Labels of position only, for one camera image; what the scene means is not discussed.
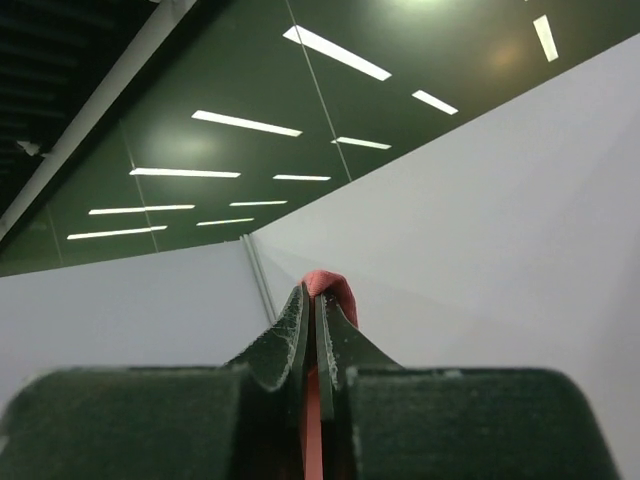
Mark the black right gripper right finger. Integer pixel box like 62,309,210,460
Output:
315,293,398,479

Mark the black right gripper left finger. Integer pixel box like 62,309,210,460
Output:
226,285,308,479

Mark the pink t-shirt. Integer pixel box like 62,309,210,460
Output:
301,270,358,480

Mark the left aluminium frame post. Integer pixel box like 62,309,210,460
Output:
241,234,277,324

